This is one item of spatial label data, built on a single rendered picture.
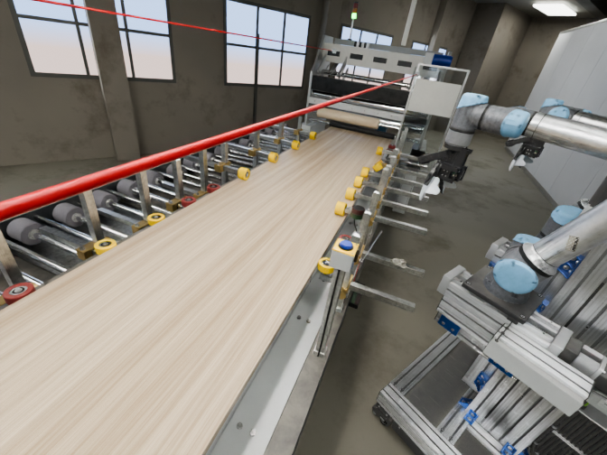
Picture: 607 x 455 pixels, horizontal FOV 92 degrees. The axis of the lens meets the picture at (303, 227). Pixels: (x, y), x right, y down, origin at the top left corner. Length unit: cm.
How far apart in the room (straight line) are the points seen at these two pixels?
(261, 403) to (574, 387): 99
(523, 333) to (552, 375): 15
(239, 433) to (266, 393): 16
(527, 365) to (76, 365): 136
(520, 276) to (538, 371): 33
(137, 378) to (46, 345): 30
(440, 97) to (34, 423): 378
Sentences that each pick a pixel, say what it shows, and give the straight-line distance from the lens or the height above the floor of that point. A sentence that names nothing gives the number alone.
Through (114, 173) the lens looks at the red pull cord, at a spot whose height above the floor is 164.
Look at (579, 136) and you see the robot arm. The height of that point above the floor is 161.
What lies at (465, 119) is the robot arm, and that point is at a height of 160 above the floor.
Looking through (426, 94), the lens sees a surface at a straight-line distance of 379.
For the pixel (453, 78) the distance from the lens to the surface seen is 380.
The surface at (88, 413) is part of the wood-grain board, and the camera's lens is 100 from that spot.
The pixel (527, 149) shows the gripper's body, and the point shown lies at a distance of 190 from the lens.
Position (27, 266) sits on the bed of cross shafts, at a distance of 185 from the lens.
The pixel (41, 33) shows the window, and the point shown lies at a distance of 498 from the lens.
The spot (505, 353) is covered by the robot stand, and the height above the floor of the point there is 94.
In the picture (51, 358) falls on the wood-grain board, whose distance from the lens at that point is 114.
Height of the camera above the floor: 172
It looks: 31 degrees down
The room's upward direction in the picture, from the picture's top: 8 degrees clockwise
